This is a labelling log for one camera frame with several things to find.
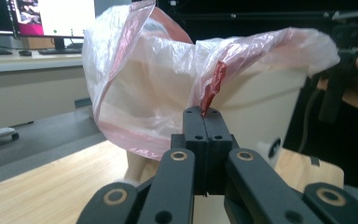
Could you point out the grey tape piece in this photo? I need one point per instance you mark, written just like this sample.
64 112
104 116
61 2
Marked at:
315 160

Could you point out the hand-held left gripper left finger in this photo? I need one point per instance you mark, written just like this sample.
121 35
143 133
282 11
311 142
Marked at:
197 140

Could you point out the clear pink plastic bag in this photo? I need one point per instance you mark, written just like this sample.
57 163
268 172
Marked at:
143 93

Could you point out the black computer mouse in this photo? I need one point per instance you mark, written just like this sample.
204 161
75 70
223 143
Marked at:
25 53

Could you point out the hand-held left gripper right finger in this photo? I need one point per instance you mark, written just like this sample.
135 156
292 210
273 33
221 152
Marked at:
216 140

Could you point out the cream trash bin with legs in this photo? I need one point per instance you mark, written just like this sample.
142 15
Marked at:
254 118

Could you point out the black metal frame bar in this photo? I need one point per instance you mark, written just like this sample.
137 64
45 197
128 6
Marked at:
261 14

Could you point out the computer monitor with bright screen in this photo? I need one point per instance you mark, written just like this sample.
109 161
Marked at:
65 15

